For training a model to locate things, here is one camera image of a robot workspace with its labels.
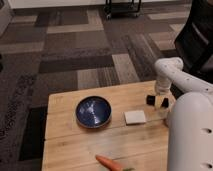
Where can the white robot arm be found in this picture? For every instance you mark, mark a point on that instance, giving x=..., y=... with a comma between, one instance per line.
x=190, y=121

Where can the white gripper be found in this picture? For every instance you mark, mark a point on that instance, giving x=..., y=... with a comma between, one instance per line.
x=162, y=87

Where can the white paper cup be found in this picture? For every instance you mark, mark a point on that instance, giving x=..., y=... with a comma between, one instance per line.
x=166, y=120

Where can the black office chair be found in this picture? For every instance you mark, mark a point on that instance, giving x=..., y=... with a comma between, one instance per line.
x=194, y=44

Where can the black wheeled cart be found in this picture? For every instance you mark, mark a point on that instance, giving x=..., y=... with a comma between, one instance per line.
x=125, y=8

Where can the orange carrot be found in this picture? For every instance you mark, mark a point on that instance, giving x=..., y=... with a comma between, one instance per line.
x=109, y=163

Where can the white sponge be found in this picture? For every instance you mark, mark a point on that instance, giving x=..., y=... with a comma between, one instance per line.
x=135, y=117

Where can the black eraser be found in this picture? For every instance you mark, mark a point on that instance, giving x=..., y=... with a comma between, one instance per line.
x=150, y=100

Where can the dark blue bowl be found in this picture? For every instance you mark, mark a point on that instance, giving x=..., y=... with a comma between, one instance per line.
x=93, y=112

